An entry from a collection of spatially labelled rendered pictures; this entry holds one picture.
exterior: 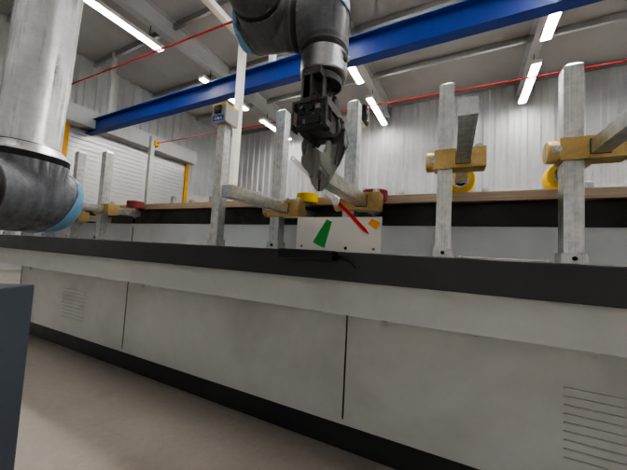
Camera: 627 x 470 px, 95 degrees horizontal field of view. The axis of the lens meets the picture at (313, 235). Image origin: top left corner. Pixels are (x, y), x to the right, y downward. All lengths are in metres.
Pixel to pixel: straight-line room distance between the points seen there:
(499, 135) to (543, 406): 7.71
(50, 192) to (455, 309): 0.96
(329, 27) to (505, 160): 7.83
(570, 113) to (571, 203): 0.20
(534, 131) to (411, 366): 7.84
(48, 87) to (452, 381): 1.28
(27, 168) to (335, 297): 0.76
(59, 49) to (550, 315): 1.22
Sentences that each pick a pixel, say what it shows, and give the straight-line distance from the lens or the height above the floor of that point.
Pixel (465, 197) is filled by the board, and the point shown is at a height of 0.89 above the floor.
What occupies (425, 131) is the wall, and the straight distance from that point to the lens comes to 8.67.
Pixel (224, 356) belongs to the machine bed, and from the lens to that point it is 1.41.
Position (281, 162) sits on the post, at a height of 0.98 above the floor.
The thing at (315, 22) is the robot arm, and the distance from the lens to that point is 0.65.
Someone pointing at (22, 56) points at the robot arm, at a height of 1.07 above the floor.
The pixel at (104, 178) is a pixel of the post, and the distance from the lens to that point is 1.72.
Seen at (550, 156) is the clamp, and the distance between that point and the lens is 0.83.
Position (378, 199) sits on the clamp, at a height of 0.85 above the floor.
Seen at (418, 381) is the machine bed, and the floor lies 0.31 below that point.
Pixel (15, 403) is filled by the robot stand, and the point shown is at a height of 0.38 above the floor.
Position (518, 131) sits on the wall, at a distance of 8.58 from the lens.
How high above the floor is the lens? 0.70
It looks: 3 degrees up
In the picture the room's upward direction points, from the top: 3 degrees clockwise
